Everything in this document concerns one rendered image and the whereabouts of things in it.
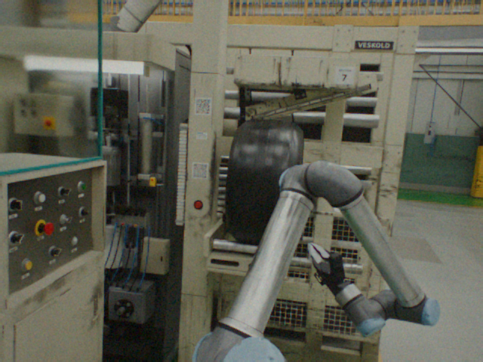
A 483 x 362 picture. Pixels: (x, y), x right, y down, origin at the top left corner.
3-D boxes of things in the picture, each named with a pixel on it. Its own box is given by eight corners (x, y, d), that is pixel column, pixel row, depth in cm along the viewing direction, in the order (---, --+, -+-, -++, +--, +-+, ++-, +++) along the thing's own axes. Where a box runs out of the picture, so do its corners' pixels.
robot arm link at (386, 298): (414, 314, 149) (393, 328, 142) (386, 309, 158) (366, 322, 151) (407, 289, 148) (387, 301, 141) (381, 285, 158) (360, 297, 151)
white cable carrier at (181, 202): (175, 225, 192) (179, 123, 185) (179, 222, 197) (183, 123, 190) (184, 225, 192) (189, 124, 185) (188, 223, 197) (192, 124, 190)
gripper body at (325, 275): (312, 274, 158) (331, 300, 152) (317, 263, 152) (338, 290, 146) (327, 265, 161) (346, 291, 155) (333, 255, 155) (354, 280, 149)
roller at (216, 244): (211, 250, 184) (210, 246, 181) (213, 241, 187) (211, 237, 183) (288, 259, 179) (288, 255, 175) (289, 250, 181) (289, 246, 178)
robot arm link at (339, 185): (349, 147, 122) (448, 310, 139) (319, 154, 132) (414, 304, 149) (328, 170, 116) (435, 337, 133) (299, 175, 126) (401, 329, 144)
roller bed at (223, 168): (204, 218, 230) (207, 165, 225) (210, 212, 244) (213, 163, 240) (239, 221, 227) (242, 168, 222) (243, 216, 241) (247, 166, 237)
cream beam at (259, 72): (232, 84, 203) (234, 53, 201) (241, 88, 228) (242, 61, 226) (358, 90, 194) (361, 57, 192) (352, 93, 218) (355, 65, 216)
